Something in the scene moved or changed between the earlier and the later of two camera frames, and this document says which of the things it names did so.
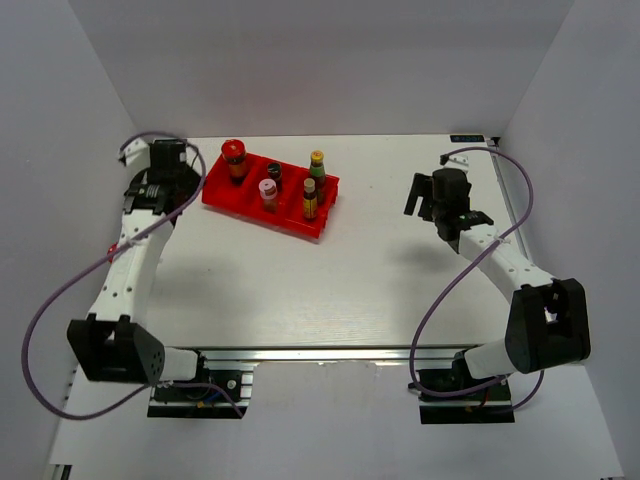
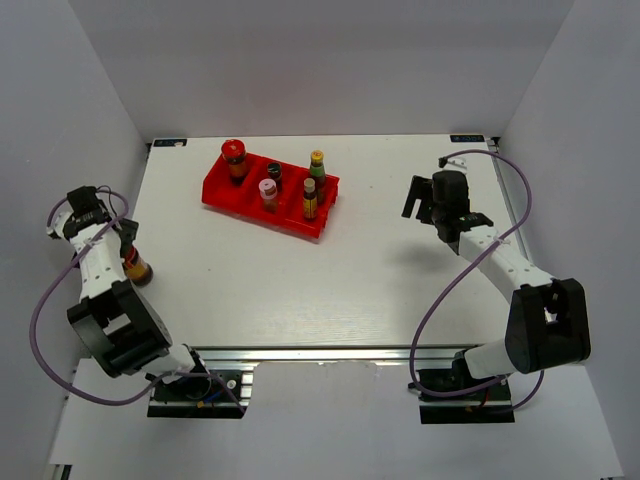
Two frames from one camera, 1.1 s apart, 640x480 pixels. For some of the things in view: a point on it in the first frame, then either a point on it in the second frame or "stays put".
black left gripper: (191, 181) → (126, 236)
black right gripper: (421, 187) stays put
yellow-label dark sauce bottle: (310, 205) stays put
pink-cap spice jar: (268, 193) stays put
